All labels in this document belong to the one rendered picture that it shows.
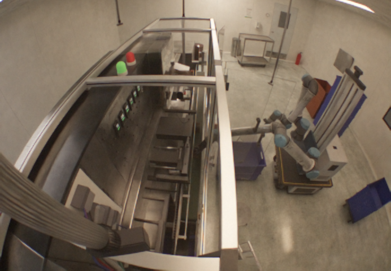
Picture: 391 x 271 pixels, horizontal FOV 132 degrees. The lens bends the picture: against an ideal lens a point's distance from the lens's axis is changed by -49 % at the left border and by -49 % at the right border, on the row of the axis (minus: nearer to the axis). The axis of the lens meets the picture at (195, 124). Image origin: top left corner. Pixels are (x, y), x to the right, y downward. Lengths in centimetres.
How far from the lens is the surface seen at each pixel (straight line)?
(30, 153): 80
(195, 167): 176
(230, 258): 41
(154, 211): 143
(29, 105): 377
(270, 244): 239
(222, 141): 53
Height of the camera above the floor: 218
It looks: 45 degrees down
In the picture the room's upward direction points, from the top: 1 degrees clockwise
